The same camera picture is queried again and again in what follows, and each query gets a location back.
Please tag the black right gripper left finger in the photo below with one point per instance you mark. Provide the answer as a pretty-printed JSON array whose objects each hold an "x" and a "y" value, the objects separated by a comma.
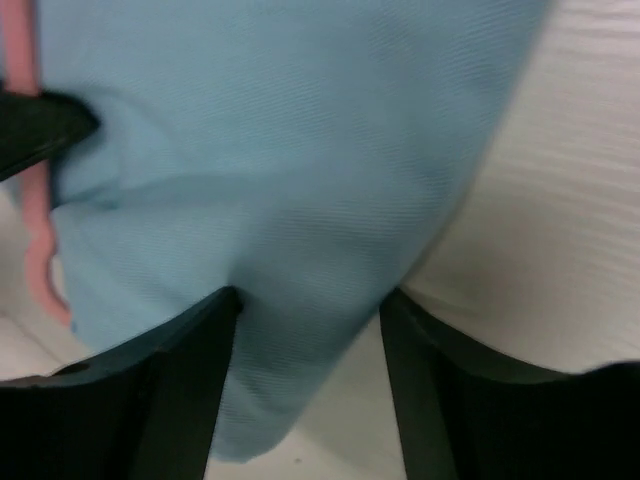
[{"x": 145, "y": 409}]

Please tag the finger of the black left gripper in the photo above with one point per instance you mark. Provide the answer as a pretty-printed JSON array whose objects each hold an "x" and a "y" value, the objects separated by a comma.
[{"x": 41, "y": 127}]

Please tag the pink clothes hanger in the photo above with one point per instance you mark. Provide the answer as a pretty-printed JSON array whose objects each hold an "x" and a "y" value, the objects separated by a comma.
[{"x": 21, "y": 55}]

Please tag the light blue trousers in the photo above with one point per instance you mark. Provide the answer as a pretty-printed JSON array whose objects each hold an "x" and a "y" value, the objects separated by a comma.
[{"x": 305, "y": 152}]

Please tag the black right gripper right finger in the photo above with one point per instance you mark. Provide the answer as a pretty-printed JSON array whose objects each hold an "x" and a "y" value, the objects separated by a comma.
[{"x": 466, "y": 411}]

